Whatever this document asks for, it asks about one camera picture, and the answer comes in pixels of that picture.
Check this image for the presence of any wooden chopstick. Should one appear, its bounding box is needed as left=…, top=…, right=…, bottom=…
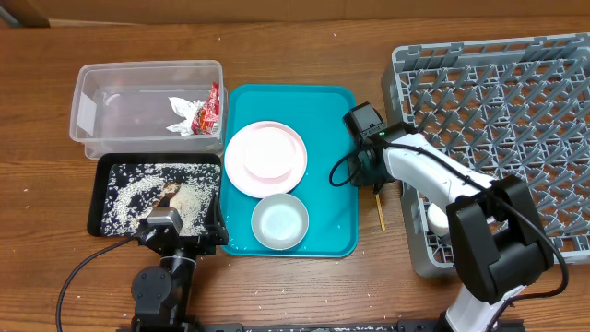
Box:
left=375, top=194, right=386, bottom=231

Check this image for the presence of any rice and food waste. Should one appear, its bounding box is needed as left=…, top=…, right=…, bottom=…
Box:
left=99, top=163, right=220, bottom=237

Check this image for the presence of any white paper cup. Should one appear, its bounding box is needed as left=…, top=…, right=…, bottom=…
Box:
left=426, top=203, right=450, bottom=237

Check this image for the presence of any grey bowl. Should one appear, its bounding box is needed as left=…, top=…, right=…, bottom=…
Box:
left=251, top=194, right=310, bottom=251

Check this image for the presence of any pink plate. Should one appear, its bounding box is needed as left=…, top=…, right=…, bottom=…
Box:
left=224, top=121, right=308, bottom=198

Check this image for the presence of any red snack wrapper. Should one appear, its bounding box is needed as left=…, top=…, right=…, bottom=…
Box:
left=191, top=82, right=219, bottom=135

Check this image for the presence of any white tissue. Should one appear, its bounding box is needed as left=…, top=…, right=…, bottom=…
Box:
left=166, top=97, right=205, bottom=136

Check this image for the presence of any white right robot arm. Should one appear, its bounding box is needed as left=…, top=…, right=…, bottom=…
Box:
left=344, top=124, right=556, bottom=331

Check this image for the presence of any teal plastic tray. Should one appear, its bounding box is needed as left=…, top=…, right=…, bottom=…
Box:
left=219, top=84, right=360, bottom=258

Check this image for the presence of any black plastic tray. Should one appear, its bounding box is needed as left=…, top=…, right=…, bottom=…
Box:
left=88, top=153, right=221, bottom=237

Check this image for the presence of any clear plastic bin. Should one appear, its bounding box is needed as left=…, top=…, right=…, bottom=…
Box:
left=69, top=60, right=228, bottom=160

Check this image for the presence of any grey plastic dish rack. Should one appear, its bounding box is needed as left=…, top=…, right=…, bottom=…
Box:
left=382, top=33, right=589, bottom=264

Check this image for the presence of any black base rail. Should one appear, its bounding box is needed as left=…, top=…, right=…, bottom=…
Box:
left=119, top=319, right=438, bottom=332

